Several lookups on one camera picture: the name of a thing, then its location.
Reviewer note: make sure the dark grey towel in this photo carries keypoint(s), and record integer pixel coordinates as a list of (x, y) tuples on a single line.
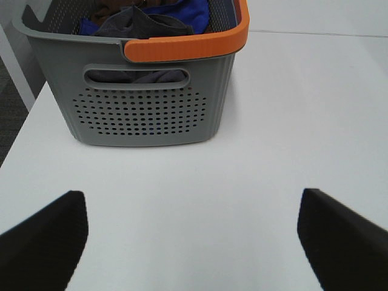
[(132, 22)]

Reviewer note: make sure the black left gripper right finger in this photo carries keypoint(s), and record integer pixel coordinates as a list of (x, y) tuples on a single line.
[(345, 250)]

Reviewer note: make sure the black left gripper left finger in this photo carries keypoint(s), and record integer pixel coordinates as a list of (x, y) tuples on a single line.
[(43, 251)]

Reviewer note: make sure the brown towel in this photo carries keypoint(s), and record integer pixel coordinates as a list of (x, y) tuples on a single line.
[(104, 9)]

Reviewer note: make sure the blue towel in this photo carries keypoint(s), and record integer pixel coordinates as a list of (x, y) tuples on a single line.
[(193, 13)]

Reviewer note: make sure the grey basket with orange rim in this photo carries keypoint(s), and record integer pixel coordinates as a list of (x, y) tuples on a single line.
[(135, 115)]

